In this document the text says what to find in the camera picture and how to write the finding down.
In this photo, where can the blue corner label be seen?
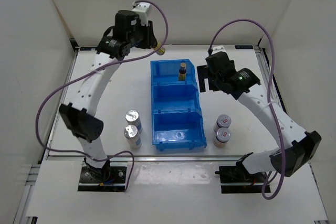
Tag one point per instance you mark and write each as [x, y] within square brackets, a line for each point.
[244, 47]
[87, 48]

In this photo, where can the silver-lid white jar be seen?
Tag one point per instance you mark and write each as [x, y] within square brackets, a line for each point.
[132, 136]
[132, 117]

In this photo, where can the blue three-compartment plastic bin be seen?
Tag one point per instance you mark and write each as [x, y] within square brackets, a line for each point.
[177, 121]

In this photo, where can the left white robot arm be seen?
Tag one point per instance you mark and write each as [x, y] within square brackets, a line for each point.
[79, 114]

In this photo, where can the right blue corner label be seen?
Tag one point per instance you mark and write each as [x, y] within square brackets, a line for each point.
[244, 47]

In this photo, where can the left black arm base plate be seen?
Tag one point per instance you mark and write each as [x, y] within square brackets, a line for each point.
[115, 182]

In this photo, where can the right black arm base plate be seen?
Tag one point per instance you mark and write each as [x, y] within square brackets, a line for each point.
[234, 181]

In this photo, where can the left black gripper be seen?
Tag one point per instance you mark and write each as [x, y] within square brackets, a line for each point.
[145, 44]

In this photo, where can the front silver-lid white jar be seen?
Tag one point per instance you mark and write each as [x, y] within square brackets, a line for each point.
[132, 136]

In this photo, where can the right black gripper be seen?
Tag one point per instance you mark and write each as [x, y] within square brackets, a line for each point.
[203, 73]

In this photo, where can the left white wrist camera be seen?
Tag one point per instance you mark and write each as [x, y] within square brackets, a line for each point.
[143, 9]

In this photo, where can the rear silver-lid white jar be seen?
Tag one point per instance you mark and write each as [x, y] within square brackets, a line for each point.
[132, 117]

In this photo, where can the left blue corner label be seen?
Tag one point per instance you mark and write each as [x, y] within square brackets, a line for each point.
[87, 48]

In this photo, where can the red-label lid jar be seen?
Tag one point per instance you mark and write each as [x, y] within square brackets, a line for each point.
[222, 136]
[223, 120]

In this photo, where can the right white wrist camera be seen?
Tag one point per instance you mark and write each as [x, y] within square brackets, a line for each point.
[216, 49]

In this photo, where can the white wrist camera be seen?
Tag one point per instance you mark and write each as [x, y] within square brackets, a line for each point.
[143, 9]
[216, 49]

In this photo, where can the brown bottle yellow label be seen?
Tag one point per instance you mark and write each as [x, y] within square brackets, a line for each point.
[182, 72]
[159, 49]

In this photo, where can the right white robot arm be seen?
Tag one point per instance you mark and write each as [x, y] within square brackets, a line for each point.
[296, 146]

